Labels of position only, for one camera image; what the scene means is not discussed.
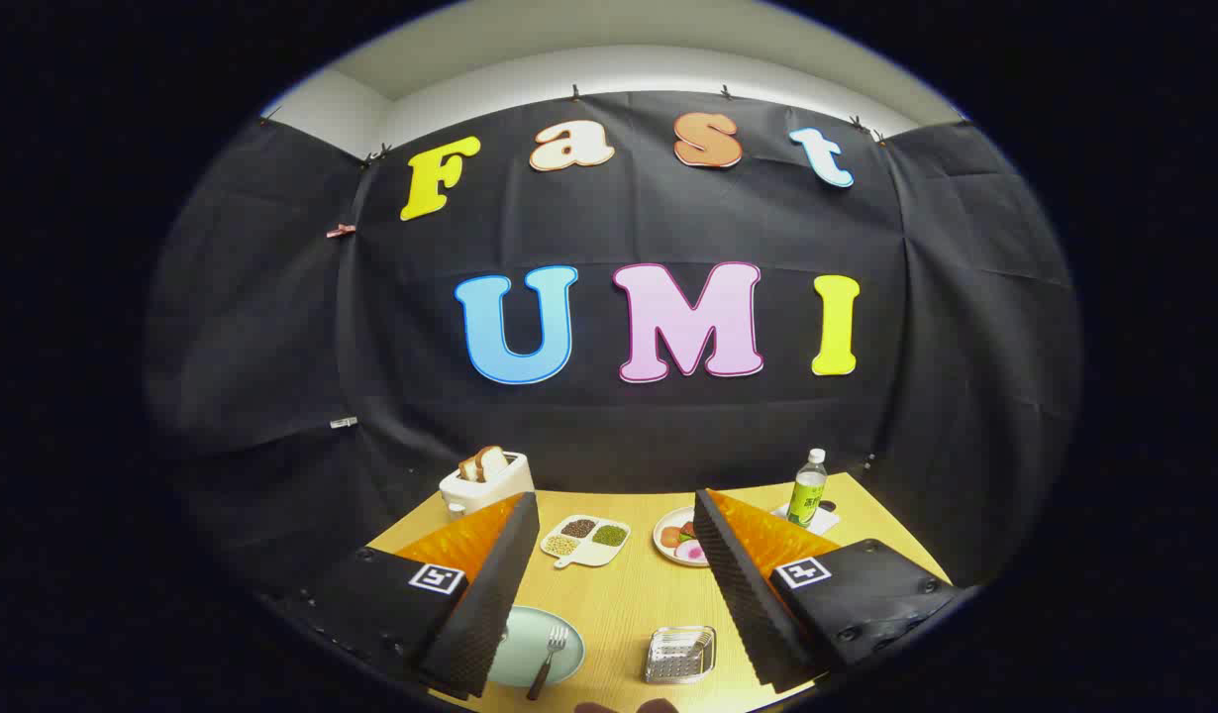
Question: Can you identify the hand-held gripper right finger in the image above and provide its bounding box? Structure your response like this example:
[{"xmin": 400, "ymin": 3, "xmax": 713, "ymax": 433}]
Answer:
[{"xmin": 692, "ymin": 487, "xmax": 969, "ymax": 694}]

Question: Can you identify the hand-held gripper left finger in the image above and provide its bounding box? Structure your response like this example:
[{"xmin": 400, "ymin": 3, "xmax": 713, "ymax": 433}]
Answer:
[{"xmin": 270, "ymin": 492, "xmax": 541, "ymax": 700}]

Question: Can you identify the steel fork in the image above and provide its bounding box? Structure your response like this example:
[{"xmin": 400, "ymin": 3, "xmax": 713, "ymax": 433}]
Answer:
[{"xmin": 526, "ymin": 624, "xmax": 570, "ymax": 702}]

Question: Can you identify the light green round plate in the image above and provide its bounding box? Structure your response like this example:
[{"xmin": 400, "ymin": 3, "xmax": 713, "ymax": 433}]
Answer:
[{"xmin": 485, "ymin": 606, "xmax": 586, "ymax": 689}]

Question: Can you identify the white oval food plate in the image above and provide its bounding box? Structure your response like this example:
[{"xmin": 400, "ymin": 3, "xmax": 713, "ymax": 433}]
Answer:
[{"xmin": 653, "ymin": 506, "xmax": 714, "ymax": 567}]

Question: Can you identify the white toaster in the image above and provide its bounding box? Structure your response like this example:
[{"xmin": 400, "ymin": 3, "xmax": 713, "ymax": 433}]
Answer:
[{"xmin": 439, "ymin": 451, "xmax": 536, "ymax": 520}]

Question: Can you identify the white divided dish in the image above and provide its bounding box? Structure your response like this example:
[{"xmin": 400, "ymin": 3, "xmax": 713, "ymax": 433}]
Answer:
[{"xmin": 540, "ymin": 514, "xmax": 632, "ymax": 569}]

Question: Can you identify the white coaster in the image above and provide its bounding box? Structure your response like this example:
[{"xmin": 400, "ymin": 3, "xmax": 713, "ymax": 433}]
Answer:
[{"xmin": 772, "ymin": 500, "xmax": 841, "ymax": 537}]

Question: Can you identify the clear bottle with green label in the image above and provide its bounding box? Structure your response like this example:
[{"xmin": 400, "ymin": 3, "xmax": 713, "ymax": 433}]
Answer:
[{"xmin": 787, "ymin": 448, "xmax": 829, "ymax": 528}]

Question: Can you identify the metal wire rack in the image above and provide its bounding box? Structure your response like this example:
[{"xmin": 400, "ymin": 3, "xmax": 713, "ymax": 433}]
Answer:
[{"xmin": 643, "ymin": 625, "xmax": 717, "ymax": 685}]

